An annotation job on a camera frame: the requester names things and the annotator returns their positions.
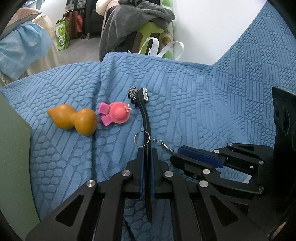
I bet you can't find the orange gourd ornament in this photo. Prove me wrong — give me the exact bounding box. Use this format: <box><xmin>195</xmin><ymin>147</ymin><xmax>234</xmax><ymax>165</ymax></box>
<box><xmin>47</xmin><ymin>104</ymin><xmax>97</xmax><ymax>136</ymax></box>

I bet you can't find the pink hat hair clip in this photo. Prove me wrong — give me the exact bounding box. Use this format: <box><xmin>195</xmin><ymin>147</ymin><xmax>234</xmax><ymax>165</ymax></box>
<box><xmin>98</xmin><ymin>102</ymin><xmax>132</xmax><ymax>126</ymax></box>

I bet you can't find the blue textured sofa cover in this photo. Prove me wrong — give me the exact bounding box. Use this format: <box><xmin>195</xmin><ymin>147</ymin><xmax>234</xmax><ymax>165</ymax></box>
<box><xmin>0</xmin><ymin>1</ymin><xmax>296</xmax><ymax>241</ymax></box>

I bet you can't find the white tote bag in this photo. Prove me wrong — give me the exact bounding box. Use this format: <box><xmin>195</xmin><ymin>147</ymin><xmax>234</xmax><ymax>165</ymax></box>
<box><xmin>127</xmin><ymin>36</ymin><xmax>185</xmax><ymax>60</ymax></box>

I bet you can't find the fruit print rolled mat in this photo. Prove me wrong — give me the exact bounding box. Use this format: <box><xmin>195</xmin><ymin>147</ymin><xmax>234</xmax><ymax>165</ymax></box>
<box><xmin>159</xmin><ymin>0</ymin><xmax>174</xmax><ymax>59</ymax></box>

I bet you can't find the green plastic stool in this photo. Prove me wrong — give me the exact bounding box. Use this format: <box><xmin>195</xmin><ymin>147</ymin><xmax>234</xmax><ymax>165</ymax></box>
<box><xmin>111</xmin><ymin>21</ymin><xmax>165</xmax><ymax>54</ymax></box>

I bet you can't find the grey fleece blanket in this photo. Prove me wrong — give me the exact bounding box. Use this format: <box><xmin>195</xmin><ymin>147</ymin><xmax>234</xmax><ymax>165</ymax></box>
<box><xmin>99</xmin><ymin>1</ymin><xmax>175</xmax><ymax>61</ymax></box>

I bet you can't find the light blue bed quilt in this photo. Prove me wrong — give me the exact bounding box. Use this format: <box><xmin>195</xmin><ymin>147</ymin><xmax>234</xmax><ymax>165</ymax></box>
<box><xmin>1</xmin><ymin>21</ymin><xmax>53</xmax><ymax>80</ymax></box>

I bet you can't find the green shopping bag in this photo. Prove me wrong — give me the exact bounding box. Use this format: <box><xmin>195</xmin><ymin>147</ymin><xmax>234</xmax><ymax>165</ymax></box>
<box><xmin>55</xmin><ymin>18</ymin><xmax>70</xmax><ymax>51</ymax></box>

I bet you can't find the red suitcase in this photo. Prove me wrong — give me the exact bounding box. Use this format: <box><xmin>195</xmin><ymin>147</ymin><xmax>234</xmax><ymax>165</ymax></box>
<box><xmin>64</xmin><ymin>9</ymin><xmax>85</xmax><ymax>39</ymax></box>

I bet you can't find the cream fluffy garment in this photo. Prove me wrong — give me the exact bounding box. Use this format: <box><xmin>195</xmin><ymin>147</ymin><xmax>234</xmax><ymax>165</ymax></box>
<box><xmin>96</xmin><ymin>0</ymin><xmax>118</xmax><ymax>16</ymax></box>

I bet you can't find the black suitcase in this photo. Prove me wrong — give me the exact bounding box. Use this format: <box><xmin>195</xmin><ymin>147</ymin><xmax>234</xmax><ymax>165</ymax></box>
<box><xmin>65</xmin><ymin>0</ymin><xmax>86</xmax><ymax>12</ymax></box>

